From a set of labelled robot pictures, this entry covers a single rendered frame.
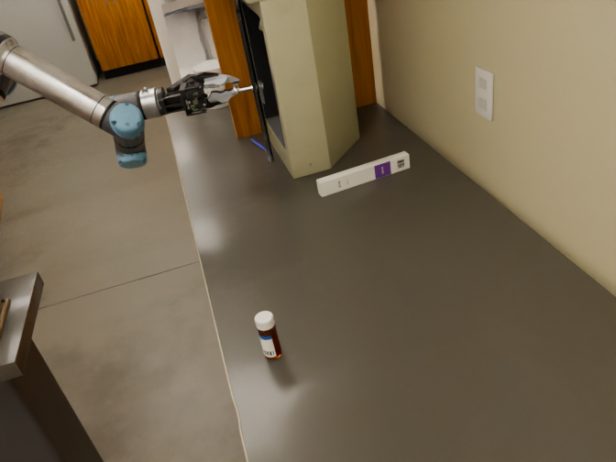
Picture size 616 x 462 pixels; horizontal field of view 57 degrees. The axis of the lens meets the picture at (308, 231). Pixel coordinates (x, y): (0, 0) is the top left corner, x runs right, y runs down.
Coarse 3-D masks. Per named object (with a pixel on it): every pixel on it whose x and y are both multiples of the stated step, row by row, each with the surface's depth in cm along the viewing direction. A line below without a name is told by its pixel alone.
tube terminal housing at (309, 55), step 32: (288, 0) 134; (320, 0) 141; (288, 32) 138; (320, 32) 143; (288, 64) 141; (320, 64) 146; (288, 96) 146; (320, 96) 148; (352, 96) 165; (288, 128) 150; (320, 128) 153; (352, 128) 168; (288, 160) 158; (320, 160) 157
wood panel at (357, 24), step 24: (216, 0) 164; (360, 0) 176; (216, 24) 167; (360, 24) 180; (216, 48) 171; (240, 48) 173; (360, 48) 183; (240, 72) 176; (360, 72) 188; (240, 96) 180; (360, 96) 192; (240, 120) 184
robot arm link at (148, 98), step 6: (144, 90) 147; (150, 90) 147; (156, 90) 148; (144, 96) 146; (150, 96) 146; (156, 96) 147; (144, 102) 146; (150, 102) 146; (156, 102) 146; (144, 108) 146; (150, 108) 146; (156, 108) 147; (150, 114) 148; (156, 114) 148
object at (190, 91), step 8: (184, 80) 150; (192, 80) 149; (160, 88) 147; (184, 88) 144; (192, 88) 144; (200, 88) 146; (160, 96) 146; (168, 96) 146; (176, 96) 146; (184, 96) 145; (192, 96) 145; (200, 96) 145; (160, 104) 145; (168, 104) 146; (176, 104) 146; (184, 104) 146; (192, 104) 147; (200, 104) 147; (168, 112) 146; (192, 112) 149; (200, 112) 148
